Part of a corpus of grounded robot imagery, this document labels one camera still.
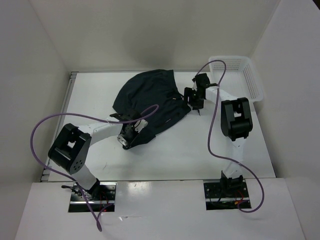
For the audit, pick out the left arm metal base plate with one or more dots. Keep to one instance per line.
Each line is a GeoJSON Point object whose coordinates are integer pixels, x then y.
{"type": "Point", "coordinates": [103, 200]}

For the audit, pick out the dark navy shorts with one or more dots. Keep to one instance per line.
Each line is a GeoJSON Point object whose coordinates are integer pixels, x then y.
{"type": "Point", "coordinates": [142, 92]}

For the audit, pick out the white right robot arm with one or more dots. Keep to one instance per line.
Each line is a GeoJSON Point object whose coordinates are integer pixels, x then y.
{"type": "Point", "coordinates": [235, 123]}

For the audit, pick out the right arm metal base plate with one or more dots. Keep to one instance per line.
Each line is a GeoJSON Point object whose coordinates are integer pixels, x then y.
{"type": "Point", "coordinates": [215, 199]}

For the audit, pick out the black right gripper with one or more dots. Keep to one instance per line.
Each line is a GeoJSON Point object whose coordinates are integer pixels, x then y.
{"type": "Point", "coordinates": [188, 92]}

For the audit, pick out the white plastic perforated basket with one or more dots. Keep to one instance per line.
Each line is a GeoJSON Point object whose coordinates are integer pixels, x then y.
{"type": "Point", "coordinates": [238, 76]}

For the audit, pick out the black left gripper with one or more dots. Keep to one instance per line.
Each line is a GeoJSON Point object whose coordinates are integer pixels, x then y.
{"type": "Point", "coordinates": [126, 143]}

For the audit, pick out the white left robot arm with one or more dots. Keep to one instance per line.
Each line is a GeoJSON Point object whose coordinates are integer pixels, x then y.
{"type": "Point", "coordinates": [70, 149]}

